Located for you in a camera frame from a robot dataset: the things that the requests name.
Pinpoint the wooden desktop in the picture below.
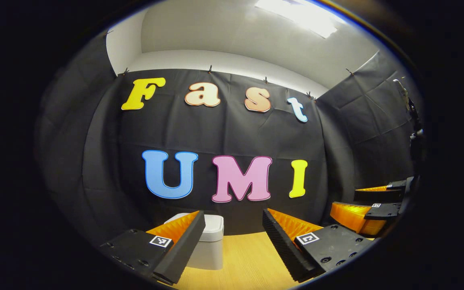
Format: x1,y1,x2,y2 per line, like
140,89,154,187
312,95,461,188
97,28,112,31
176,232,377,290

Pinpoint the grey desktop garbage bin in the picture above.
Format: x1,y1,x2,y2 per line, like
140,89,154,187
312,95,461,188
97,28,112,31
164,213,224,270

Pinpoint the ceiling light panel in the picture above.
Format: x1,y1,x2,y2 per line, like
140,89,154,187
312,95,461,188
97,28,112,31
254,0,339,39

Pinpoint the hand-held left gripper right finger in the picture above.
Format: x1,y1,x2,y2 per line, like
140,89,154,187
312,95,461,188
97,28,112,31
262,208,373,282

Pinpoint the black backdrop cloth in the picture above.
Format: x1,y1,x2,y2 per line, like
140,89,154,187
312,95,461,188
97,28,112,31
35,30,426,246

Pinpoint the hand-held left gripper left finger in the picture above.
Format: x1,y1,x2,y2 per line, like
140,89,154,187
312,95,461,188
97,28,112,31
99,210,206,286

